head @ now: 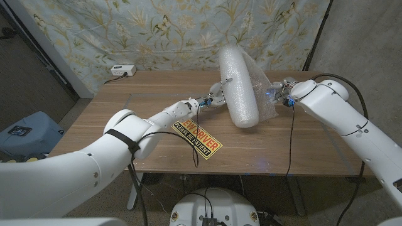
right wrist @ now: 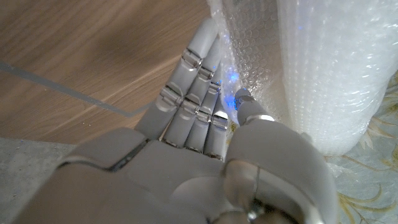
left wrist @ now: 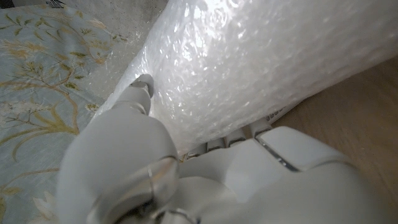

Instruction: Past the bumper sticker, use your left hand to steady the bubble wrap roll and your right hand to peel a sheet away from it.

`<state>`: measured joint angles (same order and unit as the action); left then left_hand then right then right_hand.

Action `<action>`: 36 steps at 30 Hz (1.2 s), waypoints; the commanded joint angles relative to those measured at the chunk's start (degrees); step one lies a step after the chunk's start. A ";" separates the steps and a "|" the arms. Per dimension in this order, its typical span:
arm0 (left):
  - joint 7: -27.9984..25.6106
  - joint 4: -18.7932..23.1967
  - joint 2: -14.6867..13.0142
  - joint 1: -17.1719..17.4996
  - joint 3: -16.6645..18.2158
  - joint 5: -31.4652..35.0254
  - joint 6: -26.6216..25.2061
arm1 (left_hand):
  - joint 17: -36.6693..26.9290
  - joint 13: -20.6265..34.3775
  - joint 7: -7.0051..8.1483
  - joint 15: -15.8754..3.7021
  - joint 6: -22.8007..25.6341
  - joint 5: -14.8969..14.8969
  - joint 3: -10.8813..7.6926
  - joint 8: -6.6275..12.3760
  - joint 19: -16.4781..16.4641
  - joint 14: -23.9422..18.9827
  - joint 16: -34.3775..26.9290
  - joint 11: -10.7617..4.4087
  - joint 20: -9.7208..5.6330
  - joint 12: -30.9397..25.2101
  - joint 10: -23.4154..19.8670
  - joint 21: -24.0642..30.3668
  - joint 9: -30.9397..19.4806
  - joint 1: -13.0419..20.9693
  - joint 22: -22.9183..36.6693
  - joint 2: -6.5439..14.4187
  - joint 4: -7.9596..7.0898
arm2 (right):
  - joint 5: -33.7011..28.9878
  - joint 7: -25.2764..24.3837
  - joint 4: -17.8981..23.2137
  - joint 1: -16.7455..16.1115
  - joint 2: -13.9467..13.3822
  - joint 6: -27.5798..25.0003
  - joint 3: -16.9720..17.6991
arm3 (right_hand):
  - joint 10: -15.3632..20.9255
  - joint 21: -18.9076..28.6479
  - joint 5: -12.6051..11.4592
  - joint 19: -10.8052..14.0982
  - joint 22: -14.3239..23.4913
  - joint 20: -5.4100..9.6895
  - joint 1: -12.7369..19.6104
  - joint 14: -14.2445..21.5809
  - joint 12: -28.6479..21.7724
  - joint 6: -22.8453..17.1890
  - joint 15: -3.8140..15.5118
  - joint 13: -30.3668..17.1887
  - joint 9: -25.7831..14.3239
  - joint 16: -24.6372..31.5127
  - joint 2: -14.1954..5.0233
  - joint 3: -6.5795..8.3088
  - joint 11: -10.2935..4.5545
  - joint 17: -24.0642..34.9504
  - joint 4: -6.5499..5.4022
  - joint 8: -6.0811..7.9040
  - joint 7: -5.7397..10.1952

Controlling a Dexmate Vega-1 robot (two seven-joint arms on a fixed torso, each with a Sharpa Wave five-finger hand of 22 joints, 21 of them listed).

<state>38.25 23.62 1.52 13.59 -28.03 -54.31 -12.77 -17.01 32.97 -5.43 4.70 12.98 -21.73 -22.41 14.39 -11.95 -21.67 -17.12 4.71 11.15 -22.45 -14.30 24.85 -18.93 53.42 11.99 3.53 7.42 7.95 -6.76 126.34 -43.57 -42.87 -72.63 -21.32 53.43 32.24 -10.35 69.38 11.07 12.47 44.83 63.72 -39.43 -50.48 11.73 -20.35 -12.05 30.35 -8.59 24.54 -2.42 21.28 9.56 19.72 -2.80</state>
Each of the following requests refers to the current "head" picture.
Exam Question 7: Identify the white power strip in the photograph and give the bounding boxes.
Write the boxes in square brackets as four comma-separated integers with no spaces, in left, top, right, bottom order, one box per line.
[110,65,138,77]

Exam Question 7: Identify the white table leg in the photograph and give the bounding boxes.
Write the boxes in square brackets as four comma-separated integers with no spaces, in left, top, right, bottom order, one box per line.
[126,172,144,210]

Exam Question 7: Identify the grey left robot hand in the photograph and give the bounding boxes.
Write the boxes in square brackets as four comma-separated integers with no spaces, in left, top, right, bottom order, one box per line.
[198,77,234,108]

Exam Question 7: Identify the black power strip cable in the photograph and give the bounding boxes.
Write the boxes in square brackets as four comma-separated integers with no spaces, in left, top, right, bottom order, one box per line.
[104,72,128,85]

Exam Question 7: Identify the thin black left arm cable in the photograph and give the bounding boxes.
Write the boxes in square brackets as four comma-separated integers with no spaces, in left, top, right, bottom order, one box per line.
[130,105,202,169]

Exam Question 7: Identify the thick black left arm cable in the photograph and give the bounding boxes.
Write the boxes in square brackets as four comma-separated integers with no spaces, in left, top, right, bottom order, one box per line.
[127,158,149,226]

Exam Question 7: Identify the black backdrop stand pole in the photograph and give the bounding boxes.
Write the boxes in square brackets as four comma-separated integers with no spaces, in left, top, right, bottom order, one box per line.
[301,0,334,72]

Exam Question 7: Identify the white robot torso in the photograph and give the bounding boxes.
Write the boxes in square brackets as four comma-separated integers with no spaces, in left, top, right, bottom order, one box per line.
[169,187,261,226]

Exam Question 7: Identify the black round object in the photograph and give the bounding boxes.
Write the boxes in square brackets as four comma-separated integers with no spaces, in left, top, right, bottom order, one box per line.
[0,27,18,40]

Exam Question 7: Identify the shoe with yellow insole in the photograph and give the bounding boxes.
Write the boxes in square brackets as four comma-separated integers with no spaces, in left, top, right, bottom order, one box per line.
[0,153,48,163]

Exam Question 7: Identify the yellow new driver bumper sticker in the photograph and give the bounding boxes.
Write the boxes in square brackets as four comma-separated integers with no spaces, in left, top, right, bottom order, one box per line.
[171,119,224,161]

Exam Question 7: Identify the bubble wrap roll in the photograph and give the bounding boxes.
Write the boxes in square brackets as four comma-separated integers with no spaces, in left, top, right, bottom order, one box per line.
[218,43,279,129]

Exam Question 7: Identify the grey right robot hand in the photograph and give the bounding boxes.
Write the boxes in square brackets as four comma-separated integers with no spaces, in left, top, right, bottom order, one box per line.
[266,77,298,104]

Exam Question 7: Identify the grey table leg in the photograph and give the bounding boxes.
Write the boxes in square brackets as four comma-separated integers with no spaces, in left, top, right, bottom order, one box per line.
[285,175,307,217]

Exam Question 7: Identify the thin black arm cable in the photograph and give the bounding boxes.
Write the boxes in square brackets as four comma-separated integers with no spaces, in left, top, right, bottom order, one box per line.
[130,105,202,169]
[285,105,296,177]

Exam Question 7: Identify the black torso cable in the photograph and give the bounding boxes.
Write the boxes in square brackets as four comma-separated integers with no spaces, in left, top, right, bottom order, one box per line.
[187,187,215,218]

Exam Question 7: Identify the floral printed backdrop cloth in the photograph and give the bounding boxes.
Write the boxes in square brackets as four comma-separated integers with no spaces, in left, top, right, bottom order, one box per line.
[18,0,330,95]

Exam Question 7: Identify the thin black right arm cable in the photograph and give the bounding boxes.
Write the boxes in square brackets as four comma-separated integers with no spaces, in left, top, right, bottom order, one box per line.
[285,105,296,177]

